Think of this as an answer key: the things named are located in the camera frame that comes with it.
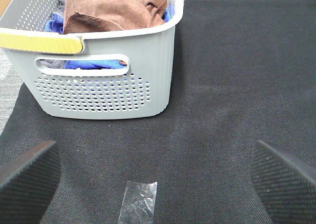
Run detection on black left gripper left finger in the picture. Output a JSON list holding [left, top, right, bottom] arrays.
[[0, 140, 61, 224]]

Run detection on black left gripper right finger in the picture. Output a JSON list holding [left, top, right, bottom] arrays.
[[251, 140, 316, 224]]

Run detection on brown microfibre towel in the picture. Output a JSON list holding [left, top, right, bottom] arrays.
[[63, 0, 167, 35]]

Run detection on blue towel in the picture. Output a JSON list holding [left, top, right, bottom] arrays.
[[43, 7, 173, 70]]

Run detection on clear adhesive tape strip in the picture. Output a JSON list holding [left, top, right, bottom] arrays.
[[118, 181, 158, 224]]

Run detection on grey perforated plastic basket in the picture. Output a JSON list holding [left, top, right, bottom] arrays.
[[0, 0, 184, 120]]

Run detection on yellow basket handle grip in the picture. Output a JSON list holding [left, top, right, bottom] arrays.
[[0, 33, 83, 54]]

